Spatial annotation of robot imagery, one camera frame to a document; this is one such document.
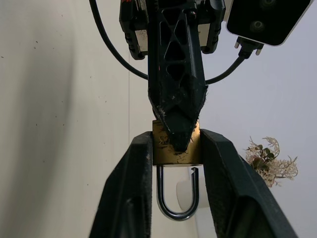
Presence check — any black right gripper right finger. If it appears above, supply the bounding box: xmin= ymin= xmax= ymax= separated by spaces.
xmin=200 ymin=128 xmax=300 ymax=238

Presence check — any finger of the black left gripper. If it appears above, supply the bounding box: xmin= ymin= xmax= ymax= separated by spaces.
xmin=147 ymin=9 xmax=164 ymax=126

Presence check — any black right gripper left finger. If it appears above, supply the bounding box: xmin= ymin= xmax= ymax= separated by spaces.
xmin=88 ymin=130 xmax=154 ymax=238

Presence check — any lattice finger of the black left gripper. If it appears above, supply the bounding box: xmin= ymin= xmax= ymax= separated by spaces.
xmin=157 ymin=6 xmax=208 ymax=153

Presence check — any brass padlock with steel shackle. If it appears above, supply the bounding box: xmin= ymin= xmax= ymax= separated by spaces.
xmin=152 ymin=119 xmax=204 ymax=222

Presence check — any dried flower bouquet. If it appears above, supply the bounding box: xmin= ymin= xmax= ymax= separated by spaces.
xmin=244 ymin=135 xmax=299 ymax=188

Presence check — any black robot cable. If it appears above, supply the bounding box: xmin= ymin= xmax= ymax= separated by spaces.
xmin=88 ymin=0 xmax=264 ymax=85

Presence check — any black camera module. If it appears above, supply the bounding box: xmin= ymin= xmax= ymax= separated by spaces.
xmin=225 ymin=0 xmax=313 ymax=47

